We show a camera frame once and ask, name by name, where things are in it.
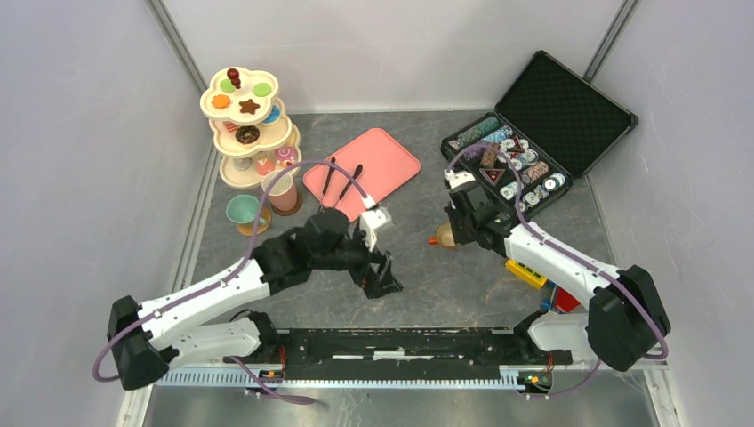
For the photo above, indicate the blue donut toy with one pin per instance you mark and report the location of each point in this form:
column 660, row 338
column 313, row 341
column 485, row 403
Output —
column 273, row 116

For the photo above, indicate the green round cookie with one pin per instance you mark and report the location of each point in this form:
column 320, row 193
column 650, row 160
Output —
column 227, row 86
column 262, row 89

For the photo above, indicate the orange flower cookie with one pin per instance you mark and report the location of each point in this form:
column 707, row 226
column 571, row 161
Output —
column 221, row 101

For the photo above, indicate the brown star cookie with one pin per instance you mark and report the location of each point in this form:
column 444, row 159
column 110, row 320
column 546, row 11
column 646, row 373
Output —
column 250, row 106

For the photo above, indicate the small pink cupcake toy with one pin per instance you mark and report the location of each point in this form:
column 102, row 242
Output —
column 264, row 166

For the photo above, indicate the white cupcake toy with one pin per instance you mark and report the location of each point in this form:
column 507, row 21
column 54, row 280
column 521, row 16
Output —
column 242, row 164

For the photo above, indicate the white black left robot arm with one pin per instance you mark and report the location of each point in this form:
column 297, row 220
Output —
column 148, row 339

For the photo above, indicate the small orange cup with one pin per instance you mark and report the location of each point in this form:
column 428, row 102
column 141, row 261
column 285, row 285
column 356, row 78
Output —
column 443, row 236

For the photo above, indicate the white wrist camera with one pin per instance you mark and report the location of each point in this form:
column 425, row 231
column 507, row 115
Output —
column 371, row 220
column 454, row 179

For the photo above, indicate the pink serving tray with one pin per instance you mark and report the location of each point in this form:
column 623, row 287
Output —
column 387, row 165

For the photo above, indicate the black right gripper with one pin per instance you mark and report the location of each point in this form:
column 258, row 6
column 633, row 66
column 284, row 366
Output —
column 459, row 237

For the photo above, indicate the pink mug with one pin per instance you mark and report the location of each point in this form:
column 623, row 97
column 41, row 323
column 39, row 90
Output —
column 277, row 184

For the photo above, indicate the black poker chip case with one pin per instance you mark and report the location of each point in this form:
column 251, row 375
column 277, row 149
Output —
column 553, row 124

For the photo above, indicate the teal green cup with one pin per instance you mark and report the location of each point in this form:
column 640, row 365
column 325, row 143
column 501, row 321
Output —
column 245, row 210

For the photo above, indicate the yellow toy block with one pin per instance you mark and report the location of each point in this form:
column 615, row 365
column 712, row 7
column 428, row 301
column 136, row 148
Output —
column 528, row 275

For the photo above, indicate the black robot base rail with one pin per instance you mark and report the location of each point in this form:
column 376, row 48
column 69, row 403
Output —
column 419, row 357

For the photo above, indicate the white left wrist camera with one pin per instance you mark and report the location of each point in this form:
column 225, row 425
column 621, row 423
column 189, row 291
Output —
column 371, row 220

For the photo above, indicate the cream three-tier dessert stand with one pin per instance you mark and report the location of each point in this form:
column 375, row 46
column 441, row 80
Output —
column 283, row 132

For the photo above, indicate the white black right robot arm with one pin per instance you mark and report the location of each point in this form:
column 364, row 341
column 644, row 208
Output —
column 624, row 319

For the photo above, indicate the pink swirl cake toy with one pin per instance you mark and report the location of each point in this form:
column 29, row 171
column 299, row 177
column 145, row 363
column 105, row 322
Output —
column 286, row 156

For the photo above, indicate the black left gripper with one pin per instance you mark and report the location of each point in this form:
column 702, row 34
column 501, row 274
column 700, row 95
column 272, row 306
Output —
column 374, row 283

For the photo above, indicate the red toy block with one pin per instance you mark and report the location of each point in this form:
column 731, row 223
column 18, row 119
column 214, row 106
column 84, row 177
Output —
column 563, row 302

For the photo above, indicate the dark brown round coaster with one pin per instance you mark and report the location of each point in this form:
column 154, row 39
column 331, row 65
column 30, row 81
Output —
column 286, row 205

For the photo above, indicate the pink slice cake toy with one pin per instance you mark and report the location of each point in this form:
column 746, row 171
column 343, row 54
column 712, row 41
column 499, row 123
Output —
column 231, row 127

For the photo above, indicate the chocolate donut toy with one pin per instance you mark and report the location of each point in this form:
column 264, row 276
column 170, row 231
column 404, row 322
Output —
column 247, row 134

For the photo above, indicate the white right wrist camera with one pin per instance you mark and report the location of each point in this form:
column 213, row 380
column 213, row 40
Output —
column 454, row 179

